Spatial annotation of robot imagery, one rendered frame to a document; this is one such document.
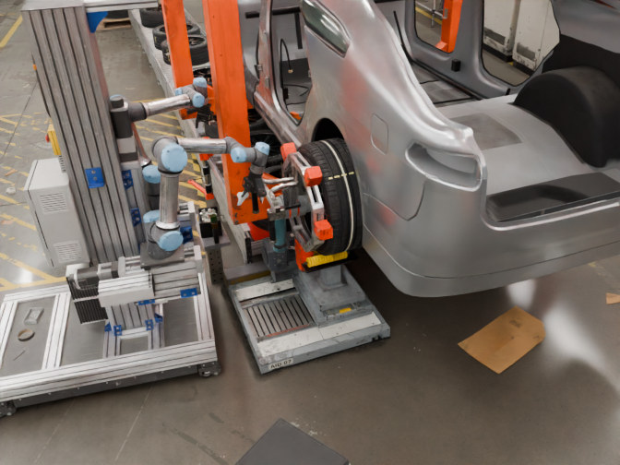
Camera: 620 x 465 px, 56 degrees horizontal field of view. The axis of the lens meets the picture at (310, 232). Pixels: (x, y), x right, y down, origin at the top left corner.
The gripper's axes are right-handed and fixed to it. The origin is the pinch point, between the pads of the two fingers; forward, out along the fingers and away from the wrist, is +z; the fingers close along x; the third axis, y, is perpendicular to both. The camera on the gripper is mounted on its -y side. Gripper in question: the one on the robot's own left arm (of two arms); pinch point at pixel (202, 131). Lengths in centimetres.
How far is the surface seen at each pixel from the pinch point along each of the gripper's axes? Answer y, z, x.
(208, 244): 17, 60, -35
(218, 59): 19, -53, -6
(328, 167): 93, -15, -27
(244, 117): 30.6, -17.5, -1.8
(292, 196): 79, -4, -45
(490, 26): 121, 125, 582
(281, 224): 66, 33, -28
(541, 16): 182, 70, 492
